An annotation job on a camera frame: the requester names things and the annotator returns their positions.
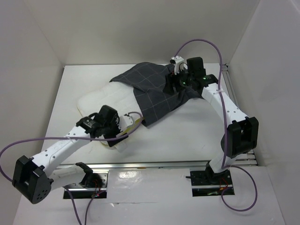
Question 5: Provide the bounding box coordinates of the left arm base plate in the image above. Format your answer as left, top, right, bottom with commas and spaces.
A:
66, 162, 108, 199

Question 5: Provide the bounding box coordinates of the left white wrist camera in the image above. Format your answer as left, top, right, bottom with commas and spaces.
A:
119, 114, 135, 131

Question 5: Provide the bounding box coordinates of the front aluminium rail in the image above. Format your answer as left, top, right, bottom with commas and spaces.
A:
56, 160, 209, 171

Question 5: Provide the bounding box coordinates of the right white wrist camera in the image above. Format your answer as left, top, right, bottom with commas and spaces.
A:
170, 56, 188, 74

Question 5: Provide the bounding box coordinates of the aluminium rail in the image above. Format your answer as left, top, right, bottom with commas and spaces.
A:
220, 63, 258, 166
56, 160, 209, 171

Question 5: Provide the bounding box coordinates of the white pillow yellow edge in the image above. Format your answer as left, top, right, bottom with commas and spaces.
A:
76, 82, 143, 152

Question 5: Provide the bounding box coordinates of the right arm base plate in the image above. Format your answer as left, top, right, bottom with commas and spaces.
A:
185, 170, 235, 197

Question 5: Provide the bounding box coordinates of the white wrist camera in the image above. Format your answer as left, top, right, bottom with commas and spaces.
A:
119, 114, 135, 131
170, 56, 188, 74

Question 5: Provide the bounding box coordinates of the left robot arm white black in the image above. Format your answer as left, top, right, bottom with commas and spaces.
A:
12, 105, 134, 204

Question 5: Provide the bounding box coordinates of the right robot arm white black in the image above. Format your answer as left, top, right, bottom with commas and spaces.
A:
163, 56, 259, 184

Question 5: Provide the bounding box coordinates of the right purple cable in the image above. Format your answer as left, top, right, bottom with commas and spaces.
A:
175, 38, 258, 213

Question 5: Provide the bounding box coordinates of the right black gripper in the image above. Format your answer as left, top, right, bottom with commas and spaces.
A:
162, 66, 194, 96

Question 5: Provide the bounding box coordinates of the right side aluminium rail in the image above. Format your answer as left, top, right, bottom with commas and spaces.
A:
220, 63, 258, 166

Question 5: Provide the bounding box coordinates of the dark grey checked pillowcase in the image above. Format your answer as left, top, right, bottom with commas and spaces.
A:
111, 62, 201, 127

